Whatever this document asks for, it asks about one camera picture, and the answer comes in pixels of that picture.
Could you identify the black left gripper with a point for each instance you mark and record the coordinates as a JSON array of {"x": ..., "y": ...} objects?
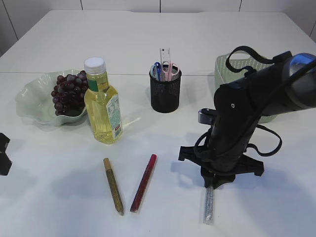
[{"x": 5, "y": 162}]

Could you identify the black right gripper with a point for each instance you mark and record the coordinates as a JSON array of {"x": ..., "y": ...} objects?
[{"x": 217, "y": 170}]

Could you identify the silver blue glitter pen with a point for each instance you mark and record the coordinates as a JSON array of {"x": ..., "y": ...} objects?
[{"x": 208, "y": 206}]

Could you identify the red glitter pen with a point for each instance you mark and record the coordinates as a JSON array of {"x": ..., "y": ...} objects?
[{"x": 143, "y": 184}]

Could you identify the red grape bunch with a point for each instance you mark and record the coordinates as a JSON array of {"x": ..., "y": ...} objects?
[{"x": 68, "y": 94}]

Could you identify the gold glitter pen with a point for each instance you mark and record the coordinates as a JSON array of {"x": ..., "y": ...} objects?
[{"x": 113, "y": 187}]

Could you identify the pink scissors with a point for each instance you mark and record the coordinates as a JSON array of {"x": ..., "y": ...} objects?
[{"x": 169, "y": 71}]

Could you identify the blue scissors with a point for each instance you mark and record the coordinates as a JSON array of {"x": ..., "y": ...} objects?
[{"x": 155, "y": 71}]

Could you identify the yellow liquid plastic bottle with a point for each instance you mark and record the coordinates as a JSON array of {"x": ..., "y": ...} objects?
[{"x": 102, "y": 102}]

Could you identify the clear plastic ruler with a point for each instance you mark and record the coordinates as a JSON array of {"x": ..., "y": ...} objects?
[{"x": 164, "y": 55}]

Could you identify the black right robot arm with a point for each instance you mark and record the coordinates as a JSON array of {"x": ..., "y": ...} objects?
[{"x": 287, "y": 84}]

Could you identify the green wavy glass plate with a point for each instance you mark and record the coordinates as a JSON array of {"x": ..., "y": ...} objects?
[{"x": 34, "y": 100}]

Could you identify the black mesh pen holder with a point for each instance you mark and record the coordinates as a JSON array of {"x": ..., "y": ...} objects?
[{"x": 165, "y": 95}]

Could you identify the green plastic woven basket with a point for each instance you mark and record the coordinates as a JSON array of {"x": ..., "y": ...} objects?
[{"x": 223, "y": 75}]

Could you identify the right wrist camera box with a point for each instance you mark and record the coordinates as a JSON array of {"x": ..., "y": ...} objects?
[{"x": 207, "y": 116}]

